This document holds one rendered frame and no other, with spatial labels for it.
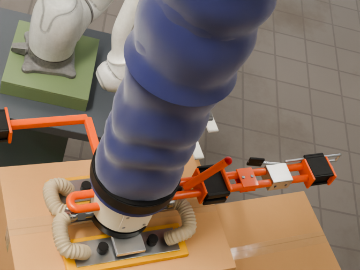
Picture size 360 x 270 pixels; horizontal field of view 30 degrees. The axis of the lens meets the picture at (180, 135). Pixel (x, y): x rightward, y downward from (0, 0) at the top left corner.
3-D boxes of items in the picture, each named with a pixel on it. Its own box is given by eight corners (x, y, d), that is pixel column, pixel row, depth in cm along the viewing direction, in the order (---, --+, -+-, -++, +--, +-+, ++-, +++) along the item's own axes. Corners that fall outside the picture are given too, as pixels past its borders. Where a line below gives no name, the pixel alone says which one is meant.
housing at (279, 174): (267, 192, 194) (273, 184, 191) (259, 172, 197) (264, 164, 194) (287, 189, 197) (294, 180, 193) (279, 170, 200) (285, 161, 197)
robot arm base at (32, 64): (12, 31, 234) (14, 20, 230) (76, 40, 240) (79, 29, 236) (8, 71, 223) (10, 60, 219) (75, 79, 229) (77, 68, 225)
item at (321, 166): (306, 188, 198) (313, 179, 195) (296, 167, 202) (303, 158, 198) (329, 185, 202) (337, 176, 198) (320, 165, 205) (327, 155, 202)
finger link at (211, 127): (210, 112, 193) (210, 111, 193) (218, 132, 190) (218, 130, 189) (200, 113, 192) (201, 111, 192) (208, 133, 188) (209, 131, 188)
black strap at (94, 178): (102, 221, 159) (105, 212, 156) (79, 142, 171) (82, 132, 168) (188, 208, 168) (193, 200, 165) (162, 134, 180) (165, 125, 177)
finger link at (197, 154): (188, 139, 202) (187, 141, 202) (195, 158, 198) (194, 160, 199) (197, 139, 203) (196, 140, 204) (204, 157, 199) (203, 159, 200)
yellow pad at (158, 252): (67, 278, 172) (70, 270, 168) (59, 244, 177) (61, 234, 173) (187, 256, 186) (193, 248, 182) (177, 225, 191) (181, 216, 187)
